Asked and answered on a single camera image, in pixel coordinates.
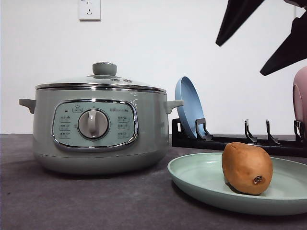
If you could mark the pink bowl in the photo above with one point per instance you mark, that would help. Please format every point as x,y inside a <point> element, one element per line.
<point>300,99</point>

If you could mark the grey table cloth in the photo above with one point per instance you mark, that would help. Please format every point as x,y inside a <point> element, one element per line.
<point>34,198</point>

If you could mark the blue plate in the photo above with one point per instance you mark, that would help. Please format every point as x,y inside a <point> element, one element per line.
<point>194,108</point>

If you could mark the white wall socket left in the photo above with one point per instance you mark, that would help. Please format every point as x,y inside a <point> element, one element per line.
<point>89,11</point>

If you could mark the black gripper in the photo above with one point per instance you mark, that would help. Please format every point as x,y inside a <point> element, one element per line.
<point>291,51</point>

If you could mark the brown potato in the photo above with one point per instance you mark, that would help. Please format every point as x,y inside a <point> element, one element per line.
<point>248,168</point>

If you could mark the green plate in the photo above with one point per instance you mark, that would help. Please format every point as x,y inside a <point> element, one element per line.
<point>201,176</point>

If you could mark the black dish rack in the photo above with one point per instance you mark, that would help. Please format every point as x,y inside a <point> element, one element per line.
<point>204,140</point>

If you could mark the glass steamer lid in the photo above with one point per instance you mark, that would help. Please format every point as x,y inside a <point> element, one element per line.
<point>103,79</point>

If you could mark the green electric steamer pot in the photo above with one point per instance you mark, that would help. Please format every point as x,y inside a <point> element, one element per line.
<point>100,130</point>

